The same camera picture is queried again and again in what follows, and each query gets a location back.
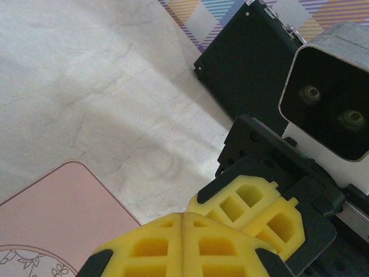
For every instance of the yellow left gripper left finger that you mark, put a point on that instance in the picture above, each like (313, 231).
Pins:
(150, 248)

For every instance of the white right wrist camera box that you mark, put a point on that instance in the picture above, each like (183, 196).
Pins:
(340, 43)

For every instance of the pink tin box with cartoon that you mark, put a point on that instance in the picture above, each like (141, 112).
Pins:
(63, 207)

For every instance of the black briefcase with metal clasps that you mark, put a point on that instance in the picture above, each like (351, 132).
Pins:
(245, 57)

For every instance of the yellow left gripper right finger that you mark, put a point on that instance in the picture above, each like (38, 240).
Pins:
(219, 254)

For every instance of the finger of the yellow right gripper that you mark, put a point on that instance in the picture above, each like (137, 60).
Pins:
(230, 190)
(291, 231)

